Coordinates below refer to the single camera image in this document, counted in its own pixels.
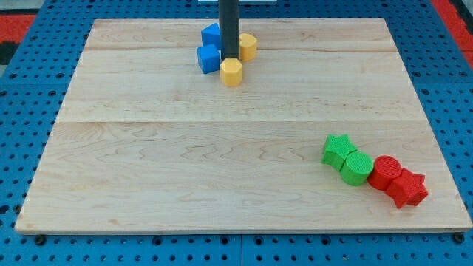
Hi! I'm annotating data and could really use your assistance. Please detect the blue cube block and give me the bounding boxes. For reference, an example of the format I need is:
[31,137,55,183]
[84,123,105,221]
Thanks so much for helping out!
[197,44,220,74]
[201,23,222,50]

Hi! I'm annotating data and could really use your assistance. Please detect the green circle block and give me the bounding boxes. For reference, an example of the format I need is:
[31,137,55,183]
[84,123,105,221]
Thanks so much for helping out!
[340,151,374,186]

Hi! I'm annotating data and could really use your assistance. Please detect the blue cube block front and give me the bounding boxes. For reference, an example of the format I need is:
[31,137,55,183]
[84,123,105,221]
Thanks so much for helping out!
[197,44,220,74]

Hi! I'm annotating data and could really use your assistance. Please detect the red star block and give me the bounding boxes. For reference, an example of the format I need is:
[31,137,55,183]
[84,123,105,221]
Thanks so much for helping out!
[385,168,429,208]

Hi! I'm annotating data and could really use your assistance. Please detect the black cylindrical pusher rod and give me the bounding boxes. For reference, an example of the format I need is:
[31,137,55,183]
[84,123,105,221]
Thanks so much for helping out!
[218,0,239,61]

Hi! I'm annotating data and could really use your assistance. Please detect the yellow hexagon block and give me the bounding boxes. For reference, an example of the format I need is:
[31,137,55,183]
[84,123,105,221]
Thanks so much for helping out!
[220,58,243,87]

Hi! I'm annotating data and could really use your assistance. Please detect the green star block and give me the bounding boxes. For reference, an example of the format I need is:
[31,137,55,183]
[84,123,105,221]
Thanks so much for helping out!
[321,134,358,171]

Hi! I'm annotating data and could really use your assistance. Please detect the blue cube block rear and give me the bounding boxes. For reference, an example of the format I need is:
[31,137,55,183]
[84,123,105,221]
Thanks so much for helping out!
[201,23,222,50]

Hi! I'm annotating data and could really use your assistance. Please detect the wooden board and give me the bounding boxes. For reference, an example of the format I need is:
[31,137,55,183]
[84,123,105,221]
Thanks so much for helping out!
[15,18,472,235]

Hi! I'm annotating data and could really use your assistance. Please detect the yellow rounded block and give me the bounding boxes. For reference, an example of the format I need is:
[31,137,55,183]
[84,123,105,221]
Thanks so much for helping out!
[239,33,258,61]

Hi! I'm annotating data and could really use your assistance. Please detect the red circle block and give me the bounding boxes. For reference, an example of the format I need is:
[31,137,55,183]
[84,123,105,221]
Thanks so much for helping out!
[367,155,402,191]

